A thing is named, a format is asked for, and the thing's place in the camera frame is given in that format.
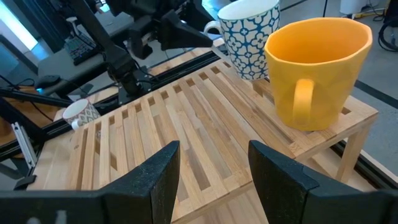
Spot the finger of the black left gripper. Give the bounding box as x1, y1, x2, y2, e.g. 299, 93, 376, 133
185, 0, 218, 31
159, 9, 215, 52

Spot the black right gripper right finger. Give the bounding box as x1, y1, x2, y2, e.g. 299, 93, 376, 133
248, 139, 398, 224

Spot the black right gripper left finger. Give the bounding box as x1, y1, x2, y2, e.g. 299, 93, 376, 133
0, 140, 181, 224

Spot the white mug blue lattice pattern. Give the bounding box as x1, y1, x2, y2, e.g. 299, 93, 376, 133
203, 0, 281, 82

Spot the white mug grey diamond pattern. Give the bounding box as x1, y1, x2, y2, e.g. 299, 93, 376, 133
62, 98, 101, 131

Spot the yellow mug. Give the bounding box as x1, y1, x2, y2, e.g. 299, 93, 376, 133
264, 17, 374, 132

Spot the black keyboard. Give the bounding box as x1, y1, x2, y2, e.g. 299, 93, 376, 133
63, 32, 101, 67

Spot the wooden slatted rack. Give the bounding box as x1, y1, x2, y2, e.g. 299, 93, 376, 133
27, 58, 379, 224

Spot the grey desk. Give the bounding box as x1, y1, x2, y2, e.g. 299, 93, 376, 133
37, 11, 137, 96

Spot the black computer mouse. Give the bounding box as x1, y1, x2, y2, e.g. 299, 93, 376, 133
34, 74, 62, 90

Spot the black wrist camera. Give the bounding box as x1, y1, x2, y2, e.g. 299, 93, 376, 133
129, 15, 154, 60

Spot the aluminium bracket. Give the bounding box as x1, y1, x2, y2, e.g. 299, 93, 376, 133
11, 121, 38, 169

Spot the black cable coil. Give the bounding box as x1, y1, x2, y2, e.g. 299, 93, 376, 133
377, 14, 398, 53

